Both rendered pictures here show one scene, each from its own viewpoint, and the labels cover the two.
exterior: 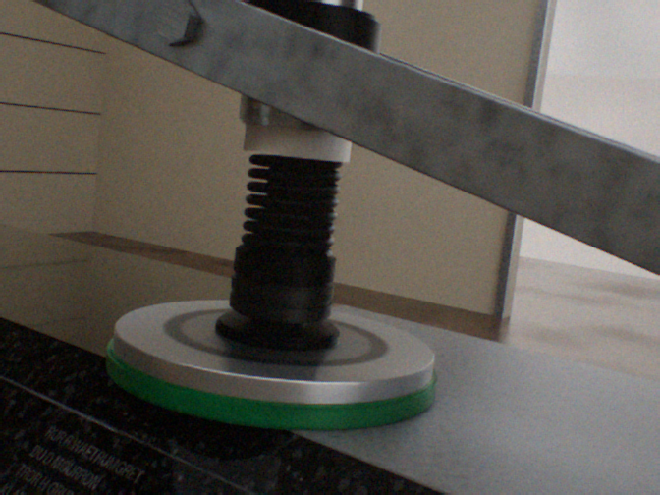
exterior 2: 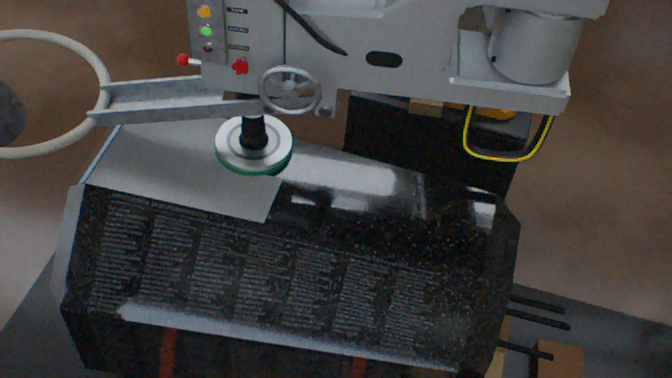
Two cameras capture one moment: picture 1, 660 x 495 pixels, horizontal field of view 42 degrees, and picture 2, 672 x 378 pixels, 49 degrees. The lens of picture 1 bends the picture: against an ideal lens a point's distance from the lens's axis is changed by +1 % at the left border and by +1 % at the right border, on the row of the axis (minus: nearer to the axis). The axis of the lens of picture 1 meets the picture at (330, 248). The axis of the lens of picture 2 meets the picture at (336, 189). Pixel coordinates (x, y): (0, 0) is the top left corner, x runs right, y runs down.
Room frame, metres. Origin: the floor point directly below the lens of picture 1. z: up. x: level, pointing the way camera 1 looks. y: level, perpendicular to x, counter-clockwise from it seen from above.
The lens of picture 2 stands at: (1.95, -0.33, 2.41)
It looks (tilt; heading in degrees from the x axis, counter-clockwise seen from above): 50 degrees down; 156
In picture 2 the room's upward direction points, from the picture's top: 6 degrees clockwise
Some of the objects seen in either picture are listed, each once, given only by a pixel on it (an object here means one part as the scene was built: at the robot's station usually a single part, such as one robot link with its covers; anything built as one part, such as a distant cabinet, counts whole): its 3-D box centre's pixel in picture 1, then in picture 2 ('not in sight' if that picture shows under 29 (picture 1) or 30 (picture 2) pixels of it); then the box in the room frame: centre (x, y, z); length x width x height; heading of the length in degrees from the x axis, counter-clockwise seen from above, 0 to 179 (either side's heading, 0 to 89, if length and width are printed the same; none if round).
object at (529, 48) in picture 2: not in sight; (537, 26); (0.86, 0.62, 1.39); 0.19 x 0.19 x 0.20
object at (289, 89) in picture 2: not in sight; (291, 80); (0.73, 0.08, 1.25); 0.15 x 0.10 x 0.15; 63
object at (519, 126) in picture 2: not in sight; (435, 133); (0.25, 0.84, 0.37); 0.66 x 0.66 x 0.74; 54
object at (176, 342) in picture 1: (276, 343); (253, 141); (0.57, 0.03, 0.89); 0.21 x 0.21 x 0.01
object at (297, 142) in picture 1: (299, 129); not in sight; (0.57, 0.03, 1.04); 0.07 x 0.07 x 0.04
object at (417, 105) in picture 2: not in sight; (427, 88); (0.42, 0.65, 0.81); 0.20 x 0.10 x 0.05; 152
